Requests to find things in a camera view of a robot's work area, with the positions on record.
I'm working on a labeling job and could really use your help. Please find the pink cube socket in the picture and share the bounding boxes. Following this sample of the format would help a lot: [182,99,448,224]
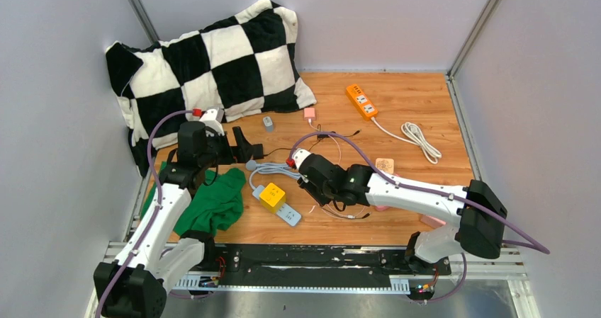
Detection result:
[420,215,446,229]

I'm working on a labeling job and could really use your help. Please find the light blue coiled cord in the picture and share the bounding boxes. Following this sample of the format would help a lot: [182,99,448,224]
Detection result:
[245,159,301,190]

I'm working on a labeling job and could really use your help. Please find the orange power strip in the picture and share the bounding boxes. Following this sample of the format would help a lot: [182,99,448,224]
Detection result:
[346,84,378,121]

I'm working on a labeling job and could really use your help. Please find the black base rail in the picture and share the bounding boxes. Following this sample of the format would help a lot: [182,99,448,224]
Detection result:
[174,244,451,299]

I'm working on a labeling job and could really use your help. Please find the beige cube socket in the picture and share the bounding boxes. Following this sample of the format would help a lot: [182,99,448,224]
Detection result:
[375,158,395,174]

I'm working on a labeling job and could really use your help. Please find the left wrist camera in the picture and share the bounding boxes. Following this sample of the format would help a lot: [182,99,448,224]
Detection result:
[199,108,225,136]

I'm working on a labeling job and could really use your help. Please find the pink usb charger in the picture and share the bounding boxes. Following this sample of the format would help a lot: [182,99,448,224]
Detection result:
[303,107,316,122]

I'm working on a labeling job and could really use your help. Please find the yellow cube socket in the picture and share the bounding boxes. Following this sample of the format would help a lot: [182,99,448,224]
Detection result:
[259,183,286,214]

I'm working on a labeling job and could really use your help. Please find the light blue power strip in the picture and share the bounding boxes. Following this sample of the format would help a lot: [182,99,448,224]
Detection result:
[252,185,302,227]

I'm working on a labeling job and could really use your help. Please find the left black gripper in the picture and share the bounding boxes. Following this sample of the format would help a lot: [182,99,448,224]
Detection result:
[198,127,255,169]

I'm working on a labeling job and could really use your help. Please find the black tp-link power adapter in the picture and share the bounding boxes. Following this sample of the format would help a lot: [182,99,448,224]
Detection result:
[321,205,371,220]

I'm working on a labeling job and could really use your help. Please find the white pink usb cable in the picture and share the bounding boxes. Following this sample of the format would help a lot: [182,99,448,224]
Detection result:
[307,120,372,220]

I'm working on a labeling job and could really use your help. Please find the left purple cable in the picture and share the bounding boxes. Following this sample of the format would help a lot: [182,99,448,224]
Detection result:
[94,109,203,318]

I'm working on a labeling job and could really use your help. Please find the white coiled power cord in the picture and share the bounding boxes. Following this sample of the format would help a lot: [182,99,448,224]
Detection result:
[373,118,443,165]

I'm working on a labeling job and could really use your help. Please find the black white checkered pillow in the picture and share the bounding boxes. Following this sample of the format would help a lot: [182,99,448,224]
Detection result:
[105,0,317,175]

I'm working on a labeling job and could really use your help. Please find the grey blue small charger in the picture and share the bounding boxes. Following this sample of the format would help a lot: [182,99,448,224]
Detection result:
[262,116,274,132]

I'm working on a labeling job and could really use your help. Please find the green cloth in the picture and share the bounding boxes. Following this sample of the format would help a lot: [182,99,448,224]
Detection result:
[140,161,248,239]

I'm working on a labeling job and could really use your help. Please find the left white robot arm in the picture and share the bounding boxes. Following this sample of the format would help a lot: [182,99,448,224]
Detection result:
[94,120,262,317]

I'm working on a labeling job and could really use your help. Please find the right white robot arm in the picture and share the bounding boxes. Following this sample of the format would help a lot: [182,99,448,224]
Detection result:
[288,149,507,274]

